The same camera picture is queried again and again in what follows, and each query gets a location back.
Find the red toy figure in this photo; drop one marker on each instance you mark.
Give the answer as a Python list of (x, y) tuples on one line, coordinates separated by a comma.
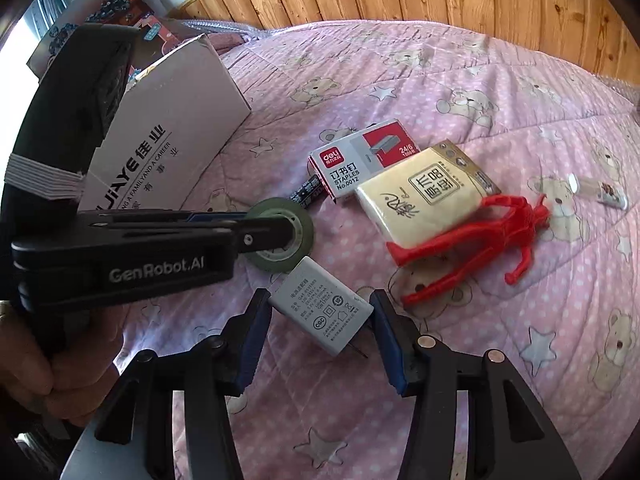
[(505, 225)]

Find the red and grey staple box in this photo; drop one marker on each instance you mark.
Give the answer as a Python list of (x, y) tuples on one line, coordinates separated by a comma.
[(360, 160)]

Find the grey cardboard box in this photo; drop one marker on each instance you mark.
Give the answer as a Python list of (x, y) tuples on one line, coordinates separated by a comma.
[(185, 110)]

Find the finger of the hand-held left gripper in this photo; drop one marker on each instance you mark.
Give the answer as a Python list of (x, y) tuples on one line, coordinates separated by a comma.
[(265, 236), (220, 217)]

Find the white power adapter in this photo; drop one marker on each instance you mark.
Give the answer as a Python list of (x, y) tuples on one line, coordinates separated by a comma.
[(320, 310)]

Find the person's left hand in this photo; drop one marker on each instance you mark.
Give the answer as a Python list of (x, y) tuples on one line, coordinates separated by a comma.
[(55, 370)]

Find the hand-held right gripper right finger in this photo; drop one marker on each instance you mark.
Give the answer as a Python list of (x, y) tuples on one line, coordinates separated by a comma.
[(387, 347)]

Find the green tape roll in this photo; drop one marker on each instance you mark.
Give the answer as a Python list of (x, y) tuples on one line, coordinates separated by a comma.
[(295, 255)]

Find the beige tissue pack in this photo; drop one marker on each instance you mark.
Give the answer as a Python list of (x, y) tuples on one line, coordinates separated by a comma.
[(415, 200)]

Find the pink bear printed blanket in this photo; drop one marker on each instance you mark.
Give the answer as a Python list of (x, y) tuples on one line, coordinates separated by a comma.
[(500, 90)]

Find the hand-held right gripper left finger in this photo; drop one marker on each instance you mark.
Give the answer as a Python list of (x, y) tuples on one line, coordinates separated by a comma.
[(252, 342)]

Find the small clear floral tube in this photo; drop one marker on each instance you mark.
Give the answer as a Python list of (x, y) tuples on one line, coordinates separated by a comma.
[(597, 191)]

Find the small black battery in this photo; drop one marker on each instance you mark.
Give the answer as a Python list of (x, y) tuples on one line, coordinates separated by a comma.
[(306, 191)]

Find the bubble wrap sheet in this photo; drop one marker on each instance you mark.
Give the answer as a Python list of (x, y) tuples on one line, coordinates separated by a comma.
[(240, 29)]

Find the colourful toy box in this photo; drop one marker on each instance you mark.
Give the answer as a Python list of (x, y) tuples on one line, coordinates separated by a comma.
[(115, 5)]

